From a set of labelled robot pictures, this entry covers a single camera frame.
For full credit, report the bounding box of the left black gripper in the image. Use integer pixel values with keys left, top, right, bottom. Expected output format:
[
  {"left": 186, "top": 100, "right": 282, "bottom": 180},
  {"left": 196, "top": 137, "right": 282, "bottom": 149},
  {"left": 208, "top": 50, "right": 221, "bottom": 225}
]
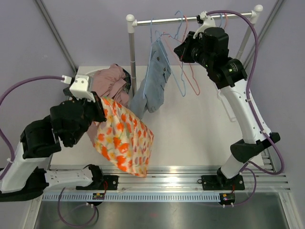
[{"left": 71, "top": 91, "right": 110, "bottom": 145}]

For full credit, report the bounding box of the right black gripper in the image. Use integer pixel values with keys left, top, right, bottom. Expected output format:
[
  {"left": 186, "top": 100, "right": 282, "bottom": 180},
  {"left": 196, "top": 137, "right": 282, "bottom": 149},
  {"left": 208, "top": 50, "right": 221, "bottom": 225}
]
[{"left": 175, "top": 31, "right": 213, "bottom": 70}]

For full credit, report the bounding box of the pink pleated skirt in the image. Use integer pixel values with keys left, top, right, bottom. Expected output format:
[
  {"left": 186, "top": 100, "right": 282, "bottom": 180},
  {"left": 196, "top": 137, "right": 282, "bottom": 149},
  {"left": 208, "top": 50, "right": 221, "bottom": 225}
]
[{"left": 87, "top": 64, "right": 130, "bottom": 147}]

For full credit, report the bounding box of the dark grey dotted skirt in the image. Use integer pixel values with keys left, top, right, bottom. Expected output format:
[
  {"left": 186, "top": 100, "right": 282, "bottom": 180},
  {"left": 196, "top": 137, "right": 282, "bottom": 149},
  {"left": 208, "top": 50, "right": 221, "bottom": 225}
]
[{"left": 63, "top": 87, "right": 73, "bottom": 99}]

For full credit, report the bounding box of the orange floral skirt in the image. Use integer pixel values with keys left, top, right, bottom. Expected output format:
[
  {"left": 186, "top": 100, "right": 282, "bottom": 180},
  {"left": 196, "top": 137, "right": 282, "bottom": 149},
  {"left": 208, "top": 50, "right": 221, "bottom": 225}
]
[{"left": 87, "top": 97, "right": 154, "bottom": 177}]

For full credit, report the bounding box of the navy plaid skirt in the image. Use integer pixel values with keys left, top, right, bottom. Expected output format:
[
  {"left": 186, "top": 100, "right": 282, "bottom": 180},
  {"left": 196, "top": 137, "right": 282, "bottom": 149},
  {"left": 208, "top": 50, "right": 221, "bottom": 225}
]
[{"left": 123, "top": 68, "right": 131, "bottom": 94}]

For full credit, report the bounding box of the light blue denim skirt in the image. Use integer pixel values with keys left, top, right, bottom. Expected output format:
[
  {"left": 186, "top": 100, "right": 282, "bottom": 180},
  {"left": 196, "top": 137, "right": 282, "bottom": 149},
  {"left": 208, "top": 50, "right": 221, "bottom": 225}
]
[{"left": 129, "top": 40, "right": 171, "bottom": 119}]

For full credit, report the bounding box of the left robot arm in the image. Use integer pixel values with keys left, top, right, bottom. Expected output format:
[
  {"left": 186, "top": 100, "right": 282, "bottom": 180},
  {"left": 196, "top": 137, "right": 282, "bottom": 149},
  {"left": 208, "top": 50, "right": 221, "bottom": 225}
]
[{"left": 0, "top": 92, "right": 106, "bottom": 202}]

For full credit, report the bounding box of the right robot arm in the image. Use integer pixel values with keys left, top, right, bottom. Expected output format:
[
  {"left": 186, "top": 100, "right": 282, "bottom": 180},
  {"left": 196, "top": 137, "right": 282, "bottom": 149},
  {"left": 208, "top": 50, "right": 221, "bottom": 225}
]
[{"left": 174, "top": 27, "right": 280, "bottom": 189}]

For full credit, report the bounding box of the white perforated plastic basket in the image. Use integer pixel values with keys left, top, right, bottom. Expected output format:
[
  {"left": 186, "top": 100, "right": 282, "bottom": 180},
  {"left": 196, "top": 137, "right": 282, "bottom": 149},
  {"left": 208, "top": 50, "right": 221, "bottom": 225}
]
[{"left": 77, "top": 66, "right": 108, "bottom": 76}]

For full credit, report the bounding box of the white and silver clothes rack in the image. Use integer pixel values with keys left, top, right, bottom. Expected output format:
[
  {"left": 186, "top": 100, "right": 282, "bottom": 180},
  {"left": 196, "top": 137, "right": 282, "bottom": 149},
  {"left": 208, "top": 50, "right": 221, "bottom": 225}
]
[{"left": 125, "top": 4, "right": 264, "bottom": 123}]

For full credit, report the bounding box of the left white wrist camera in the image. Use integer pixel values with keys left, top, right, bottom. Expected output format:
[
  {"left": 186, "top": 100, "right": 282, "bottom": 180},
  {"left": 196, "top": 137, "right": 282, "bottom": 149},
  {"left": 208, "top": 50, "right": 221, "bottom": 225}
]
[{"left": 61, "top": 75, "right": 95, "bottom": 102}]

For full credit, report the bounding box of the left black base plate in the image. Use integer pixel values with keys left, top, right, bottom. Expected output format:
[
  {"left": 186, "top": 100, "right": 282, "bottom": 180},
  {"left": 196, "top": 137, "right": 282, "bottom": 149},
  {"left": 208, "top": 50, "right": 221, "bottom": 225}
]
[{"left": 76, "top": 175, "right": 119, "bottom": 191}]

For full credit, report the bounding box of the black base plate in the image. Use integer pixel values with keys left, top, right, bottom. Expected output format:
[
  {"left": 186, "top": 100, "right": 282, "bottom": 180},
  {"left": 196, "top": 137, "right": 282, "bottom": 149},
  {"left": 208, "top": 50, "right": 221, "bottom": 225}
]
[
  {"left": 201, "top": 175, "right": 245, "bottom": 191},
  {"left": 76, "top": 175, "right": 119, "bottom": 191}
]

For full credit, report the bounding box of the white slotted cable duct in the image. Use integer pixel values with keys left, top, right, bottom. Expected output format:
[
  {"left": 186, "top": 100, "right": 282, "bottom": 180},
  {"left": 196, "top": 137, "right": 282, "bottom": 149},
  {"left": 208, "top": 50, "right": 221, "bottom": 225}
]
[{"left": 42, "top": 192, "right": 220, "bottom": 202}]

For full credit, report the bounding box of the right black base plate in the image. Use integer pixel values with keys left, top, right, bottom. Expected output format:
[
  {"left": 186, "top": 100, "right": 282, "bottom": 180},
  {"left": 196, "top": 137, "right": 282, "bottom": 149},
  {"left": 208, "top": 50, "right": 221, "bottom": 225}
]
[{"left": 201, "top": 175, "right": 245, "bottom": 191}]

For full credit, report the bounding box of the aluminium mounting rail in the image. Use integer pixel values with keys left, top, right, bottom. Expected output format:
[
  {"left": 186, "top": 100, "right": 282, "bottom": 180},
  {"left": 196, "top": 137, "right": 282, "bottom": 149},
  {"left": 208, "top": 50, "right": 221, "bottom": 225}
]
[{"left": 32, "top": 164, "right": 292, "bottom": 191}]

